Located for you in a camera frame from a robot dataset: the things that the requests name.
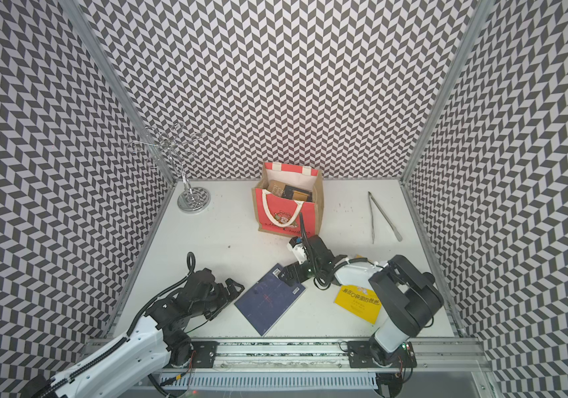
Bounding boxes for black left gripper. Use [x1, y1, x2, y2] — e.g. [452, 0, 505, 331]
[192, 279, 246, 322]

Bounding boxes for yellow book blue illustration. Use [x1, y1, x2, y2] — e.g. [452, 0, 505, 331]
[334, 285, 382, 324]

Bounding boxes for red burlap Christmas bag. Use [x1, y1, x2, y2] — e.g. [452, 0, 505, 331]
[252, 162, 324, 236]

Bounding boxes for brown cover book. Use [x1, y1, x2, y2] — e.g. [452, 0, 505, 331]
[267, 180, 313, 202]

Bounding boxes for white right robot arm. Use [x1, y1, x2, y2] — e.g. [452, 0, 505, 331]
[279, 235, 444, 367]

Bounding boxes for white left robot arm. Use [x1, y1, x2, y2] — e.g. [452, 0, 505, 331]
[20, 269, 244, 397]

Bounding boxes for stainless steel kitchen tongs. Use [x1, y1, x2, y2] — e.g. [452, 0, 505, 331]
[367, 192, 403, 244]

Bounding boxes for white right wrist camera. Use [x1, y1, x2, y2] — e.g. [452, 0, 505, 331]
[287, 236, 307, 265]

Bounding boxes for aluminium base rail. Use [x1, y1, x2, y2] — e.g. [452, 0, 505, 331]
[132, 338, 502, 397]

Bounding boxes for chrome wire jewelry stand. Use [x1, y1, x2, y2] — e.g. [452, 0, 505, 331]
[126, 122, 211, 214]

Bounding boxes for aluminium corner frame post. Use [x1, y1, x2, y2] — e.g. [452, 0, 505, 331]
[58, 0, 176, 187]

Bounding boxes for right aluminium corner post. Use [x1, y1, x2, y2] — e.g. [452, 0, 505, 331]
[400, 0, 495, 185]

